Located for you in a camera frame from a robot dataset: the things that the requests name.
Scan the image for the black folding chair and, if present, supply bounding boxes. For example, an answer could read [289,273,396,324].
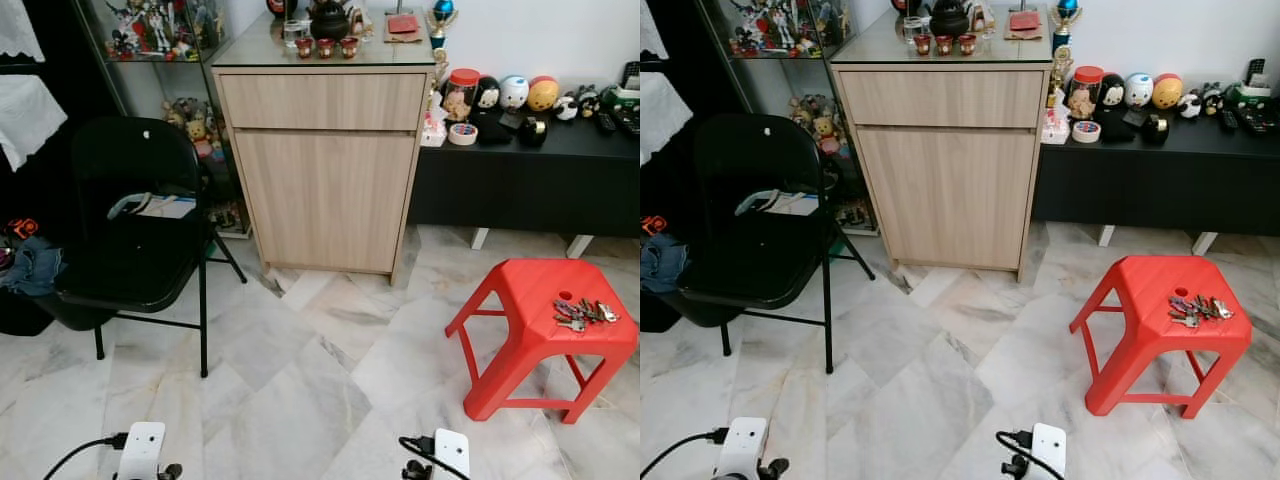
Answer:
[678,113,873,375]
[55,116,248,379]

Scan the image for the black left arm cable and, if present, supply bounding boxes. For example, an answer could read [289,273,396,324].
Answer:
[640,427,727,480]
[42,432,129,480]

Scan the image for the white hanging cloth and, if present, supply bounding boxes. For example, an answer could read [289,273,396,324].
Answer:
[0,75,69,172]
[640,72,693,167]

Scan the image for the black bin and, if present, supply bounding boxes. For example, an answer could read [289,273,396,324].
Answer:
[0,290,57,337]

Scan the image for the blue gold trophy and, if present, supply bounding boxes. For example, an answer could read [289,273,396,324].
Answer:
[1049,0,1083,54]
[427,0,458,52]

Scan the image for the red plastic stool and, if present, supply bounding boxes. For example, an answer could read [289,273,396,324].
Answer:
[445,257,639,424]
[1069,254,1253,419]

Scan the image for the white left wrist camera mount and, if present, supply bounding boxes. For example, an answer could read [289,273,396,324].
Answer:
[715,417,769,480]
[117,422,166,480]

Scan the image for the light wooden cabinet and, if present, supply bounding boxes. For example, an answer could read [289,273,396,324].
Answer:
[211,38,437,287]
[830,34,1053,283]

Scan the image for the white red robot figure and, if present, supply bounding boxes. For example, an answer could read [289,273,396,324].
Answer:
[138,2,177,53]
[760,0,797,49]

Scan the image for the red lidded clear jar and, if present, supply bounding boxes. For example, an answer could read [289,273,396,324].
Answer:
[1067,66,1105,121]
[444,68,482,123]

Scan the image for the black teapot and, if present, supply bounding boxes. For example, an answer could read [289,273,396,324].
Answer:
[307,0,354,42]
[927,0,974,39]

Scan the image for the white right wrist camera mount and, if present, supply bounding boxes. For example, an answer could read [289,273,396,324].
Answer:
[432,430,471,480]
[1030,423,1067,480]

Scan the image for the blue denim cloth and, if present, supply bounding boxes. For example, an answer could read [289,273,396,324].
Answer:
[0,237,64,298]
[640,235,690,294]

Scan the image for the black low console table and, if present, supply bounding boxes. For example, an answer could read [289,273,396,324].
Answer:
[408,118,641,259]
[1030,116,1280,256]

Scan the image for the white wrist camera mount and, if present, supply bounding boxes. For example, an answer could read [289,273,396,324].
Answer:
[715,417,769,480]
[1030,423,1067,480]
[432,430,471,480]
[117,422,166,480]

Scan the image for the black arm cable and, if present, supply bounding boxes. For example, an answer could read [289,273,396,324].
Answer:
[42,432,129,480]
[640,427,727,480]
[996,430,1036,471]
[399,435,441,471]

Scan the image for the bunch of metal keys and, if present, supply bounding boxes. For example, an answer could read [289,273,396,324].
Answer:
[553,298,621,333]
[1168,294,1235,329]

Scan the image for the glass display cabinet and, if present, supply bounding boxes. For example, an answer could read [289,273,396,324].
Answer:
[700,0,883,237]
[75,0,253,239]

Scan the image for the white lace cloth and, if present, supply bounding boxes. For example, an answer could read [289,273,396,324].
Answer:
[0,0,46,63]
[640,0,669,59]

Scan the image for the white papers with grey item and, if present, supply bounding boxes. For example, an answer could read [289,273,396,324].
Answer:
[107,191,198,222]
[734,188,819,218]

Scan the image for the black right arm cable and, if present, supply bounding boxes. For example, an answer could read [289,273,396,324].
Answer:
[996,430,1036,471]
[399,435,441,471]

